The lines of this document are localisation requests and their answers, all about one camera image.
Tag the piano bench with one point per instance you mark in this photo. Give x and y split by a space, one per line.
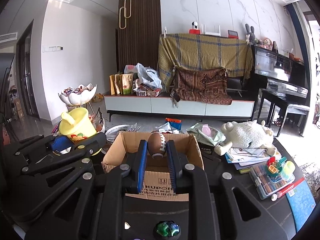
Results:
286 106

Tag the white plush sheep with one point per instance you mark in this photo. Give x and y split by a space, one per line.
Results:
248 134

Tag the patterned ceramic bowl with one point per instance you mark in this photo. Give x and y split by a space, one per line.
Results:
113 132

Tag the colourful toy on box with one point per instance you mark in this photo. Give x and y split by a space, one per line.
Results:
280 167

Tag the black wrapped green ball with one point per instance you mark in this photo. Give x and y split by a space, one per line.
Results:
167 230

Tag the clear bead organizer box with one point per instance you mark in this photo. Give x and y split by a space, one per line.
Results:
265 184

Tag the black phone stand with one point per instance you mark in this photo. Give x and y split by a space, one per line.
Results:
207 152

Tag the white red security camera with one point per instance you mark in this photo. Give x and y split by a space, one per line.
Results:
194 28

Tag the yellow plaid blanket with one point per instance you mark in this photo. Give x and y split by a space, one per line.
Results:
202 52

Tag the white wifi router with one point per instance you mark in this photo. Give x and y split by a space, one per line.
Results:
215 32

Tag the small brown toy football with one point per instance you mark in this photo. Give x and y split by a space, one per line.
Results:
157 145

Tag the black upright piano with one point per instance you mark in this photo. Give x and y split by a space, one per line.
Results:
279 74

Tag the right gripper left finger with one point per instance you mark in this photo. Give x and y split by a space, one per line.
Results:
93 206

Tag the grey bunny doll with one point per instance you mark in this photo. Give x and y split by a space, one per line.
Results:
250 36

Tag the brown patterned cloth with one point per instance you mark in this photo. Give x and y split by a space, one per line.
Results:
207 86

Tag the cardboard box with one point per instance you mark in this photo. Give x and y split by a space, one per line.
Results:
157 184

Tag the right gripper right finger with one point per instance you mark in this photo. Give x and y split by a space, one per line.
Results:
226 210

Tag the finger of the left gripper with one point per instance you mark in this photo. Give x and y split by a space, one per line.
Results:
60 142
82 149

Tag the kraft snack bags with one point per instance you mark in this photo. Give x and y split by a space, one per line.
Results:
121 84

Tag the white low tv cabinet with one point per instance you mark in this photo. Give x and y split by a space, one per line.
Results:
163 105

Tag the yellow plastic cup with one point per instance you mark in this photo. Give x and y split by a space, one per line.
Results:
76 125

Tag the green wet wipes pack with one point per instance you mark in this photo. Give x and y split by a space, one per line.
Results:
206 134

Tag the gold loop door handle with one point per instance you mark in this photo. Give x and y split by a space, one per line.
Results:
125 12

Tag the white plastic bag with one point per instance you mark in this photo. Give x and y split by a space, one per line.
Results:
148 76

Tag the white lotus fruit bowl stand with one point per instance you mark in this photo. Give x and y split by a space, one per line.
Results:
81 96

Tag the red white marker tube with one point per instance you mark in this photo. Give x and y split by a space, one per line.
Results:
286 189

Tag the stack of papers and books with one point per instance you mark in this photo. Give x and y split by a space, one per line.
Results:
243 158

